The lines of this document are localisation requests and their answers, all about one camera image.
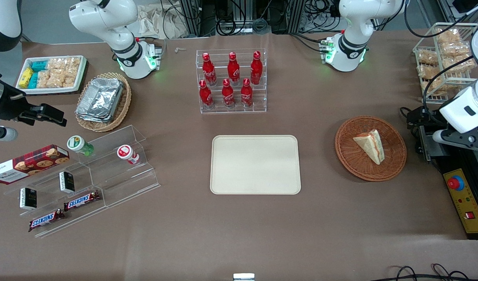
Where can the small clear plastic piece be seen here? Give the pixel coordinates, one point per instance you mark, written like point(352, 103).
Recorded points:
point(180, 50)

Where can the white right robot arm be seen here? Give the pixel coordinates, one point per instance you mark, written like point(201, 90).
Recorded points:
point(106, 19)

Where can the black side stand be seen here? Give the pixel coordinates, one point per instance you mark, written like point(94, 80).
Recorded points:
point(438, 166)

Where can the bagged fried snack pack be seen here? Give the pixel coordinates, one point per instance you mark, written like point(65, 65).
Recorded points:
point(428, 71)
point(434, 86)
point(454, 48)
point(448, 35)
point(463, 63)
point(427, 57)

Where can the silver metal bracket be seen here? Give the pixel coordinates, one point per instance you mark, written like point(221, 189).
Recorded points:
point(243, 277)

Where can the light oval wicker basket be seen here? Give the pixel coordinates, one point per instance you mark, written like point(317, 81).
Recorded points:
point(123, 105)

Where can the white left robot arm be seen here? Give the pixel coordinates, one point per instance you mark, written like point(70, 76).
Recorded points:
point(356, 23)

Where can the yellow control box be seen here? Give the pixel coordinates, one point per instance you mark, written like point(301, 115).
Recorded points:
point(471, 203)

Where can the small black chocolate box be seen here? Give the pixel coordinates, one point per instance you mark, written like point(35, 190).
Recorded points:
point(28, 198)
point(67, 182)

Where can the triangle sandwich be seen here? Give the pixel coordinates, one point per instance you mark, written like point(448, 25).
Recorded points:
point(371, 145)

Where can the clear acrylic step display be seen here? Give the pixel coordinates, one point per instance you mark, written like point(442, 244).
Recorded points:
point(122, 183)

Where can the stack of foil trays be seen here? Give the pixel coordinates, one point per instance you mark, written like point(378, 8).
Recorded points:
point(100, 99)

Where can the clear acrylic bottle rack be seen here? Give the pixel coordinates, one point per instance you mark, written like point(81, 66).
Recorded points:
point(219, 111)

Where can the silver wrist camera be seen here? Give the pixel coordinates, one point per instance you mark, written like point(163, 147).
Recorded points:
point(2, 134)
point(461, 139)

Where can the beige rectangular tray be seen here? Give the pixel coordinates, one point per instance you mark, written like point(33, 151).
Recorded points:
point(254, 166)

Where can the brown round wicker basket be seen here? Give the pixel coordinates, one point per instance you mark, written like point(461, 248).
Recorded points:
point(350, 156)

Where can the green lid yogurt cup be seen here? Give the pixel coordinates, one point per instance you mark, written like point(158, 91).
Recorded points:
point(77, 143)

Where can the black aluminium frame rack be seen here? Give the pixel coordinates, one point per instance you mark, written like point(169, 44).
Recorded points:
point(192, 15)

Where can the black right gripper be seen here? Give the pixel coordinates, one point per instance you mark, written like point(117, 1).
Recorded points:
point(9, 105)

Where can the red emergency stop button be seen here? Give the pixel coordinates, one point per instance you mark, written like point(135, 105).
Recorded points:
point(455, 183)

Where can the white rectangular snack tray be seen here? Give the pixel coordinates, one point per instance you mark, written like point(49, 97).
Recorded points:
point(47, 91)

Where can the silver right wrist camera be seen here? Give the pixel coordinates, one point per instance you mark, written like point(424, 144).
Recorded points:
point(2, 134)

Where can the red lid yogurt cup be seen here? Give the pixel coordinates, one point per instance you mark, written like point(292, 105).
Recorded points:
point(125, 153)

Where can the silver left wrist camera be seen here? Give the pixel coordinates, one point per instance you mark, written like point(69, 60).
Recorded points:
point(461, 139)

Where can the Snickers chocolate bar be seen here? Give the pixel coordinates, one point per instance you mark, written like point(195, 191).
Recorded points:
point(82, 200)
point(45, 220)

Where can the teal snack pack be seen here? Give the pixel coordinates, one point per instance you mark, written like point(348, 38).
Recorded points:
point(33, 80)
point(39, 65)

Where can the red cola bottle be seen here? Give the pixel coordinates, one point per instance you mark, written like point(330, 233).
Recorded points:
point(234, 69)
point(228, 94)
point(246, 93)
point(256, 68)
point(205, 95)
point(208, 71)

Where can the clear rice cracker pack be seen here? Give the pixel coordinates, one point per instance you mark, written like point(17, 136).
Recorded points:
point(56, 64)
point(73, 63)
point(64, 79)
point(44, 79)

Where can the yellow snack pack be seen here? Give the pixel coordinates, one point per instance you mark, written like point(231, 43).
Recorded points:
point(25, 77)

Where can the red tartan cookie box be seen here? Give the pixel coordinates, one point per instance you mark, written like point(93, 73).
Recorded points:
point(32, 164)

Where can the beige crumpled cloth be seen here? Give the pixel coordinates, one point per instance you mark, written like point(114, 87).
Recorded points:
point(157, 21)

